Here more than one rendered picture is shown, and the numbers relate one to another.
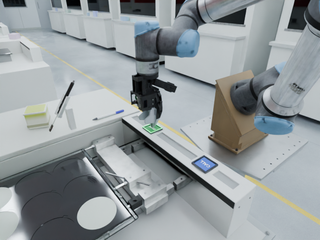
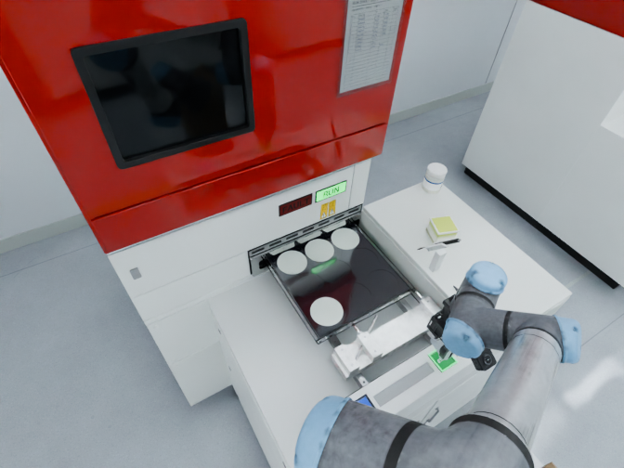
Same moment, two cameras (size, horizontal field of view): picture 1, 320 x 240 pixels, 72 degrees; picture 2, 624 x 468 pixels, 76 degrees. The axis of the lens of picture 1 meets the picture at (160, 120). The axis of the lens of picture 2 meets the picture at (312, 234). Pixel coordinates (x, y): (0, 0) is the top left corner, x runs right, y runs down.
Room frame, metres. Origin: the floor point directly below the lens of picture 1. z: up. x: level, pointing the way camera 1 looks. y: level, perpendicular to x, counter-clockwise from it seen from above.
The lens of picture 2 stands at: (0.38, -0.47, 1.96)
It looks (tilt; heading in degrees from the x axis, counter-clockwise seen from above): 48 degrees down; 95
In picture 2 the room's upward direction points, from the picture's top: 3 degrees clockwise
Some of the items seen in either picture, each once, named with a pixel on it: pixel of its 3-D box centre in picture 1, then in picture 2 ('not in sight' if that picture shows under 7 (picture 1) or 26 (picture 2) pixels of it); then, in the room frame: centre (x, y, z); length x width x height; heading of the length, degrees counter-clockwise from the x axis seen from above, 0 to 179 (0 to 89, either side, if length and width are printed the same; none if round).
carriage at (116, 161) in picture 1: (125, 170); (388, 338); (0.58, 0.12, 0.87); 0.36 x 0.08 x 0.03; 38
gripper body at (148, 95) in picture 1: (146, 90); (454, 323); (0.69, 0.05, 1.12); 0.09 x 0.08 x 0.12; 128
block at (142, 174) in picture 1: (137, 176); (369, 345); (0.52, 0.07, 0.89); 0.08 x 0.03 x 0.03; 128
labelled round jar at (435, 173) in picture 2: not in sight; (434, 178); (0.72, 0.72, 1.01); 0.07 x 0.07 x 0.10
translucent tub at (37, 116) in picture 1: (37, 116); (441, 230); (0.73, 0.46, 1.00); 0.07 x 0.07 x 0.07; 19
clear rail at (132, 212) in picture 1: (104, 177); (369, 314); (0.52, 0.17, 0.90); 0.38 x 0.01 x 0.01; 38
